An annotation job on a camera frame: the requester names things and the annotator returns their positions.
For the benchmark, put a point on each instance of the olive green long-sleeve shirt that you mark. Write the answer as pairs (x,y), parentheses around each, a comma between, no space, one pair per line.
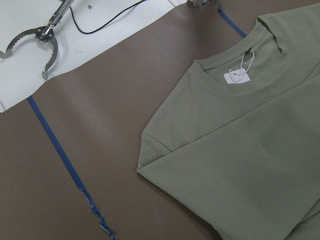
(246,157)

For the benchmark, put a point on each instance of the white paper price tag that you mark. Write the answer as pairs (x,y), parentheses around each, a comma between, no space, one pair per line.
(238,76)

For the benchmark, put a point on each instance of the grey aluminium frame post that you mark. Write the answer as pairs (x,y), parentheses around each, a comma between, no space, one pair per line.
(198,3)

